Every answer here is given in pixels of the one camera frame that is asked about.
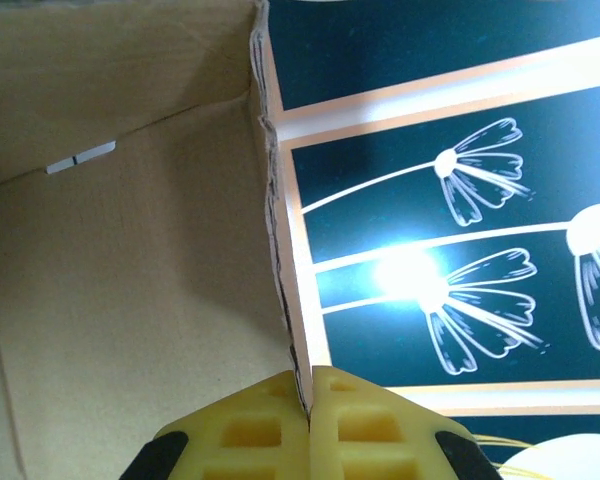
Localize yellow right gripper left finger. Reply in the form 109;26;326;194
118;369;312;480

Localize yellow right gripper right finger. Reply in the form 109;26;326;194
309;365;505;480

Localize brown cardboard box teal print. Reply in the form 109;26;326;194
0;0;600;480

